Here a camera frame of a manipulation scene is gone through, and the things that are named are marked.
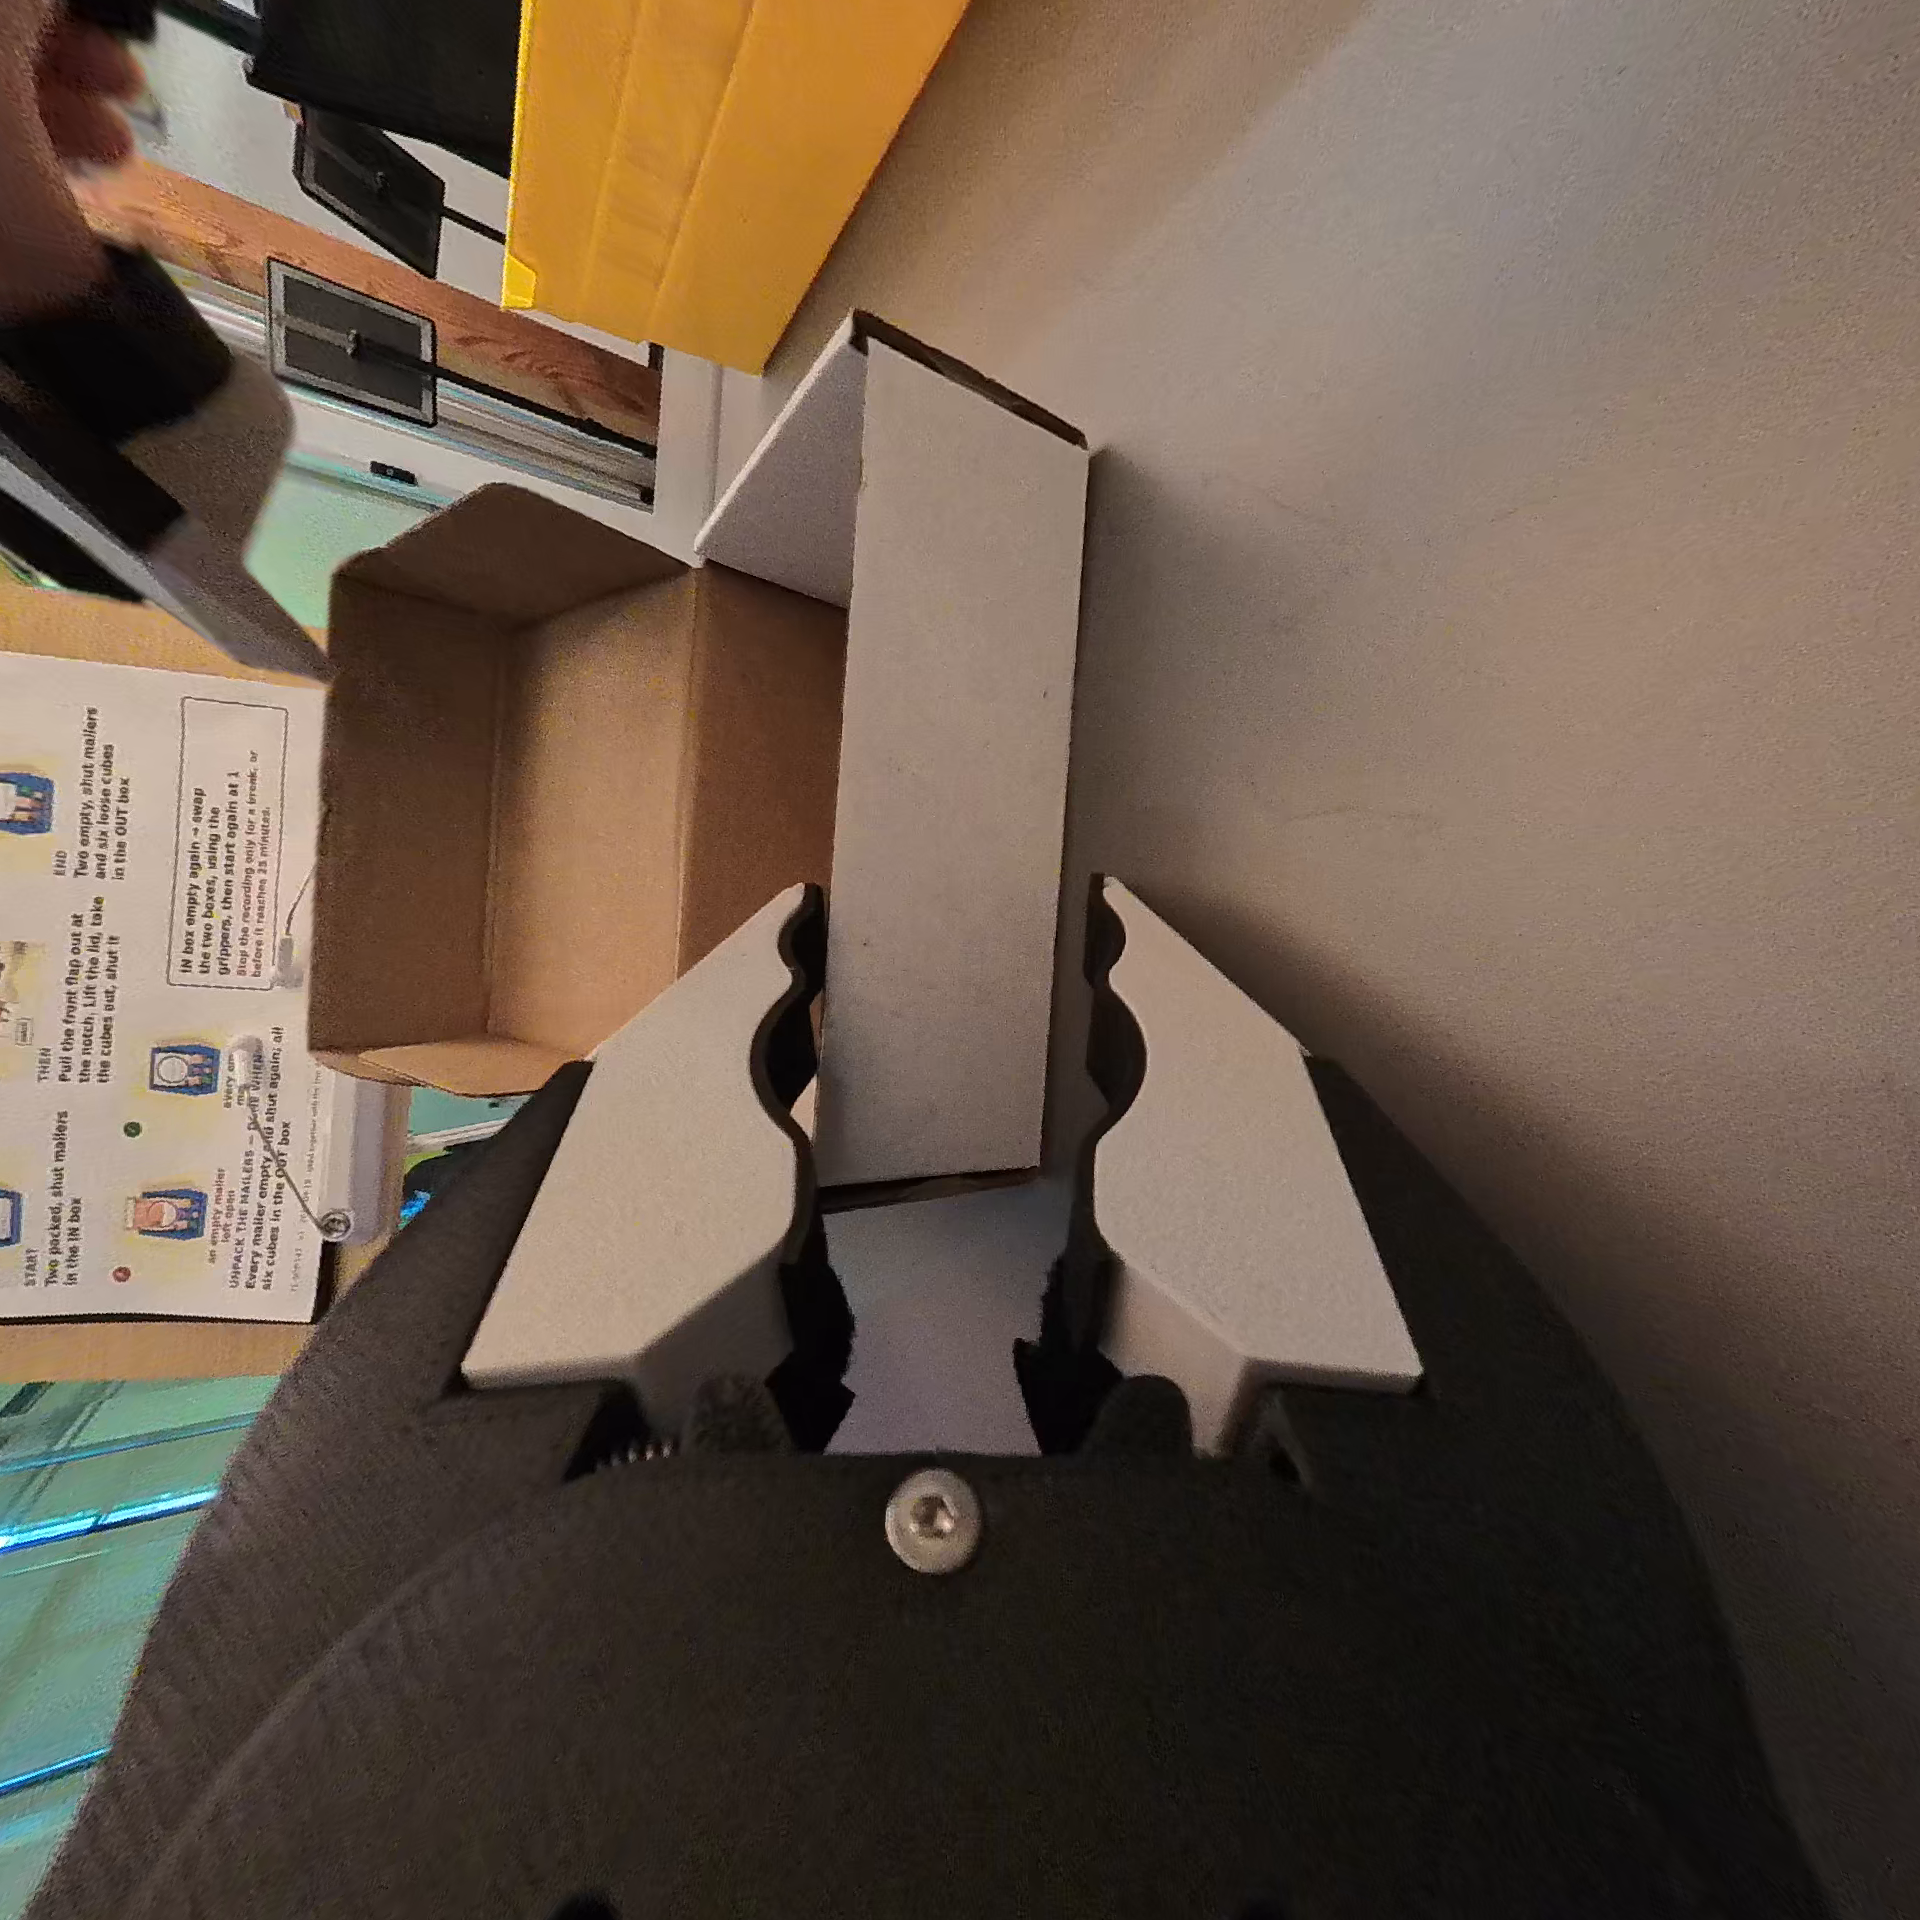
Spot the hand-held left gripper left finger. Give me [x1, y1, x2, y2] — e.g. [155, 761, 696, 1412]
[462, 883, 860, 1454]

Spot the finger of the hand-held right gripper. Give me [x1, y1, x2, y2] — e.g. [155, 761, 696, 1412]
[141, 353, 335, 681]

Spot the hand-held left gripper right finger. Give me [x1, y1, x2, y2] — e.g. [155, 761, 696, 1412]
[1015, 874, 1427, 1460]

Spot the white cardboard mailer box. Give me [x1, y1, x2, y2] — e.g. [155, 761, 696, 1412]
[305, 310, 1092, 1457]

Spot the yellow plastic bin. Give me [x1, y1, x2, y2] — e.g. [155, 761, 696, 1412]
[502, 0, 976, 375]

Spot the person's right hand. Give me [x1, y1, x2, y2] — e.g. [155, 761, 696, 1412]
[0, 15, 160, 325]

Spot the brown wooden beam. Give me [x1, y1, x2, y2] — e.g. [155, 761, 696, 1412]
[112, 158, 663, 447]

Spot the black fabric panel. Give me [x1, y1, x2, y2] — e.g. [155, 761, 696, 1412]
[247, 0, 518, 174]

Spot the printed instruction sheet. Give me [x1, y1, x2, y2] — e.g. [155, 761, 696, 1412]
[0, 646, 335, 1326]

